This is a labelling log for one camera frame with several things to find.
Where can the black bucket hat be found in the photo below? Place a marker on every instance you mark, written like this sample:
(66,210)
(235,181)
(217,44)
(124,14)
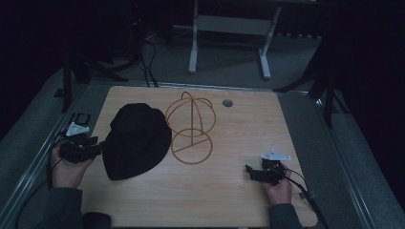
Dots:
(137,141)

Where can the white desk frame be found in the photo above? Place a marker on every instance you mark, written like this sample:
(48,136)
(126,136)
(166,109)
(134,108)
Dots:
(234,27)

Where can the person's left hand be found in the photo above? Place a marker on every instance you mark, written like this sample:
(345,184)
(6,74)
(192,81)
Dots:
(65,170)

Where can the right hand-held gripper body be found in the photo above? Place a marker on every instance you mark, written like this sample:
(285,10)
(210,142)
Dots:
(270,167)

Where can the grey table grommet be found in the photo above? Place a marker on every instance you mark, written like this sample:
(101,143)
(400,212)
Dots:
(227,102)

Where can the small black square frame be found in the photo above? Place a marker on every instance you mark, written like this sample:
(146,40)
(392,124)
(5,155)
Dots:
(81,119)

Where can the person's right hand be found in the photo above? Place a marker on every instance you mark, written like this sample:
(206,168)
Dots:
(280,191)

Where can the black tripod stand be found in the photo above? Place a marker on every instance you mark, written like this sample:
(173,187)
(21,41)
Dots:
(82,68)
(321,86)

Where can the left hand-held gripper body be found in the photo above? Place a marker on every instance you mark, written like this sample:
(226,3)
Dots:
(78,144)

